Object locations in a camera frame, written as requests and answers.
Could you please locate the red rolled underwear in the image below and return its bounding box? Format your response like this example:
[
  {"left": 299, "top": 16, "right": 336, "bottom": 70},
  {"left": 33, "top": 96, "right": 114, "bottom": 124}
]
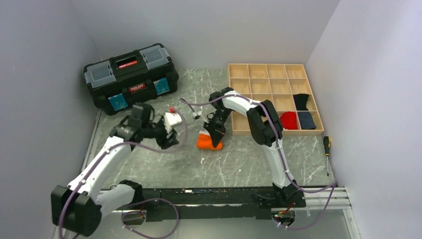
[{"left": 280, "top": 112, "right": 298, "bottom": 130}]

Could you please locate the black rolled underwear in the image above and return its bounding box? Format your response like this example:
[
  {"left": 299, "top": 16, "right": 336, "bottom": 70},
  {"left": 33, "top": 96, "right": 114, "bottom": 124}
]
[{"left": 293, "top": 94, "right": 309, "bottom": 111}]

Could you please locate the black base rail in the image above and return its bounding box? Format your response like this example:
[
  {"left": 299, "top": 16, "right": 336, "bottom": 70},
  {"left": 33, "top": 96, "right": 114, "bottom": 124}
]
[{"left": 119, "top": 186, "right": 306, "bottom": 222}]

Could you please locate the wooden compartment tray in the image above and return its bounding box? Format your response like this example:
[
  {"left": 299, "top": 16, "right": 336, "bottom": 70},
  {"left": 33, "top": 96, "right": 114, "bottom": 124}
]
[{"left": 228, "top": 64, "right": 324, "bottom": 135}]

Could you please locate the orange underwear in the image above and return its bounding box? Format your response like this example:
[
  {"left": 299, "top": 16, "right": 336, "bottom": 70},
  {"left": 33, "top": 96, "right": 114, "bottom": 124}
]
[{"left": 197, "top": 130, "right": 223, "bottom": 150}]

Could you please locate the dark blue rolled underwear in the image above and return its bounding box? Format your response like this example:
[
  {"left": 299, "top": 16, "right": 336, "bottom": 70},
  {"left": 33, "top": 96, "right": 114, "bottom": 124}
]
[{"left": 297, "top": 111, "right": 317, "bottom": 130}]

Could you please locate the yellow black screwdriver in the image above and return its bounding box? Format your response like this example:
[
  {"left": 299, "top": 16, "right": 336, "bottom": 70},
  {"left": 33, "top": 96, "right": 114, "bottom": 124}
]
[{"left": 323, "top": 136, "right": 331, "bottom": 176}]

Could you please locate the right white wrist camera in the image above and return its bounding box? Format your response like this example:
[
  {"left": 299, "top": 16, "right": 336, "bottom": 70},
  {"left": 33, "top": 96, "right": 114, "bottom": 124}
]
[{"left": 193, "top": 111, "right": 202, "bottom": 120}]

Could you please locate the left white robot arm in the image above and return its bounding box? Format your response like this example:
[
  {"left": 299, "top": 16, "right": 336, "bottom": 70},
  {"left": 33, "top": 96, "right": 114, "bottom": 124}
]
[{"left": 51, "top": 104, "right": 187, "bottom": 239}]

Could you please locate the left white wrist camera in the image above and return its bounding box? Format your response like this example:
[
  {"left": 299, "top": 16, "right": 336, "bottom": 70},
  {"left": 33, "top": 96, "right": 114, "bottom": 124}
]
[{"left": 163, "top": 107, "right": 182, "bottom": 132}]

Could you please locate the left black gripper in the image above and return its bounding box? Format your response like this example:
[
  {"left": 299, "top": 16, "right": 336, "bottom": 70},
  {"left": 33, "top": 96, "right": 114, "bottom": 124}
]
[{"left": 142, "top": 113, "right": 179, "bottom": 149}]

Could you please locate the black plastic toolbox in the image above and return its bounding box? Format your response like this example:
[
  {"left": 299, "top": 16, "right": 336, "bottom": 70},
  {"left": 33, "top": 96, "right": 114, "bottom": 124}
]
[{"left": 83, "top": 43, "right": 179, "bottom": 116}]

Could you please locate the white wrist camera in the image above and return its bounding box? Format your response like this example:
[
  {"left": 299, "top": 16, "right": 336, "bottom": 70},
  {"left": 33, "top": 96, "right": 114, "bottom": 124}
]
[
  {"left": 163, "top": 107, "right": 182, "bottom": 132},
  {"left": 193, "top": 111, "right": 202, "bottom": 120}
]

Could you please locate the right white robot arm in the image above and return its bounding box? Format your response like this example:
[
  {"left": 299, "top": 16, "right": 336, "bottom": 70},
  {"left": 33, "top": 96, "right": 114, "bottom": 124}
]
[{"left": 204, "top": 87, "right": 301, "bottom": 207}]

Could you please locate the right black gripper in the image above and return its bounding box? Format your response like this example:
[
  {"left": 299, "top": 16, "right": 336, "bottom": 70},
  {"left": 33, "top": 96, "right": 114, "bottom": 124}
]
[{"left": 203, "top": 108, "right": 232, "bottom": 148}]

